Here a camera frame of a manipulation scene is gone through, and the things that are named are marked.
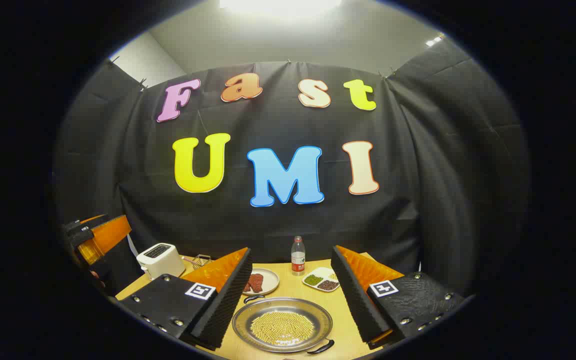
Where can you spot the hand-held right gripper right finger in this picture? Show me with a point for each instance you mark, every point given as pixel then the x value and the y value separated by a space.
pixel 355 300

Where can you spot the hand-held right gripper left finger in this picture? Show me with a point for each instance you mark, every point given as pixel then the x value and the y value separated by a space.
pixel 228 300

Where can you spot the white divided dish of beans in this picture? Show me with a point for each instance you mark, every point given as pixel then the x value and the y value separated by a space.
pixel 320 280

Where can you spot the pink straw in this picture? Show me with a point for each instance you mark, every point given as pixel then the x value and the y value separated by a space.
pixel 190 261

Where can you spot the round white plate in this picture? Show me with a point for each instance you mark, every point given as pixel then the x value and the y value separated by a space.
pixel 269 280

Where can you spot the pile of soybeans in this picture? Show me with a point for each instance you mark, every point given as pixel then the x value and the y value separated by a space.
pixel 282 327

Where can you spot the white toaster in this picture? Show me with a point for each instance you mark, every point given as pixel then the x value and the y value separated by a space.
pixel 160 260

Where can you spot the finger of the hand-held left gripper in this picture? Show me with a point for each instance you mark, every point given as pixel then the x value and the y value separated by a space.
pixel 110 235

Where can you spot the ceiling light panel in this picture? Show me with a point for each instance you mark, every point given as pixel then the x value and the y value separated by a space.
pixel 280 5
pixel 434 41

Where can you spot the brown meat piece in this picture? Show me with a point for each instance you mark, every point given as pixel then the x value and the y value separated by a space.
pixel 258 282
pixel 250 286

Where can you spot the clear plastic water bottle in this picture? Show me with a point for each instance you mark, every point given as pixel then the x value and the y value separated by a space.
pixel 298 257

